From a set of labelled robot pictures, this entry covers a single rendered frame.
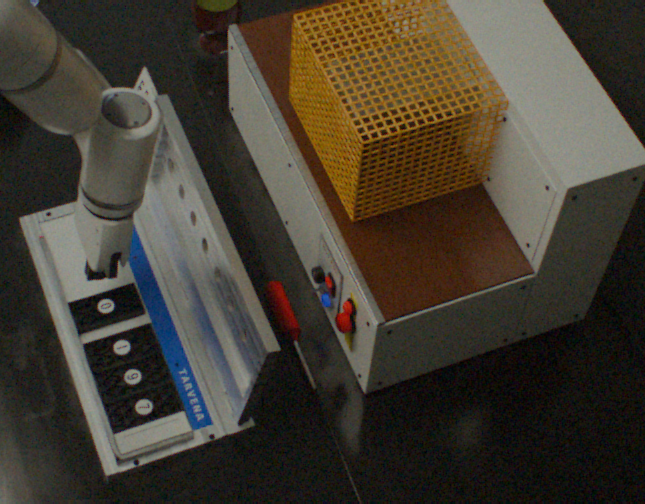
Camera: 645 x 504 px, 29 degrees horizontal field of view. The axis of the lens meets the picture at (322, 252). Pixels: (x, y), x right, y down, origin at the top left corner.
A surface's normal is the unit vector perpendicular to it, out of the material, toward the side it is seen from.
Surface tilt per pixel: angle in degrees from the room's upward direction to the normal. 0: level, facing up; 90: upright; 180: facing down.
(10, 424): 0
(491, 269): 0
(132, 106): 12
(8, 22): 78
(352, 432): 0
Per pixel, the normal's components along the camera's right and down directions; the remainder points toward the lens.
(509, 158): -0.92, 0.29
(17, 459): 0.05, -0.56
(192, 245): -0.88, 0.15
